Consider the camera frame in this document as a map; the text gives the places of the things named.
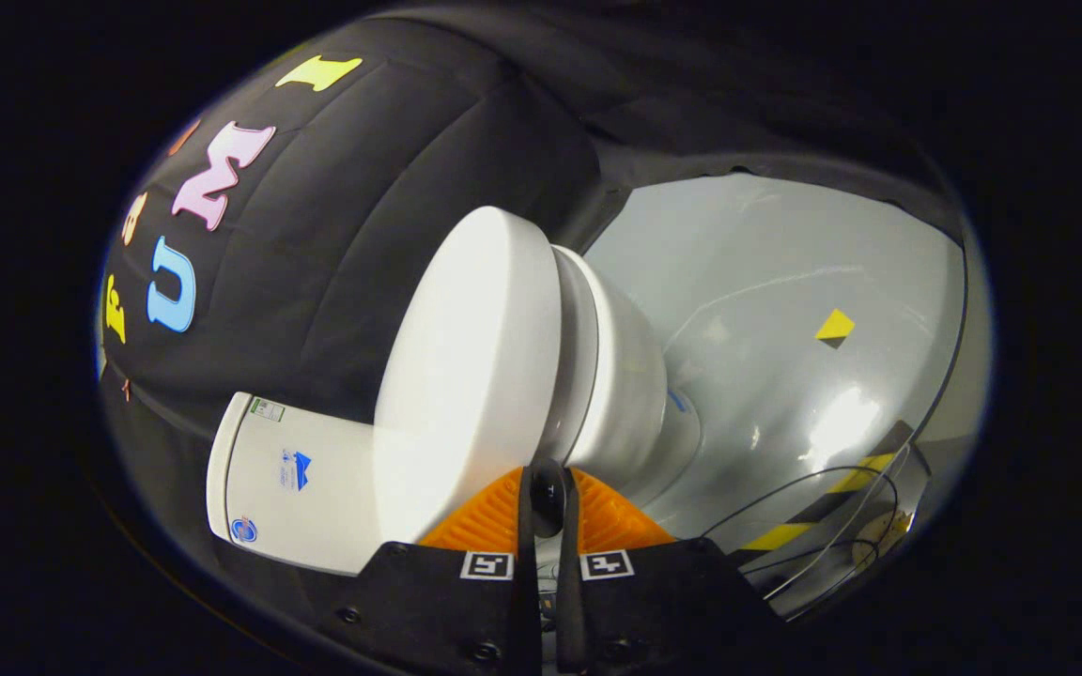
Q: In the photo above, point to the yellow black floor sticker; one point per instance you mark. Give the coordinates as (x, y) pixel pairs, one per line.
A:
(835, 327)

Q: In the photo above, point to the black backdrop cloth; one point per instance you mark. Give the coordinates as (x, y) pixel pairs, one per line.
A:
(344, 235)

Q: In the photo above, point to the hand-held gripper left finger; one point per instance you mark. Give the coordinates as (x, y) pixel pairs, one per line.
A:
(447, 610)

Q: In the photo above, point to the yellow black hazard tape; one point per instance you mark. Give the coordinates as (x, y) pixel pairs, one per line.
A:
(785, 533)

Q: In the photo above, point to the white toilet tank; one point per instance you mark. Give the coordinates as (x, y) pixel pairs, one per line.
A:
(316, 498)

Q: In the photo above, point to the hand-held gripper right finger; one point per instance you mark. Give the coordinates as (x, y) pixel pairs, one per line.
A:
(654, 606)

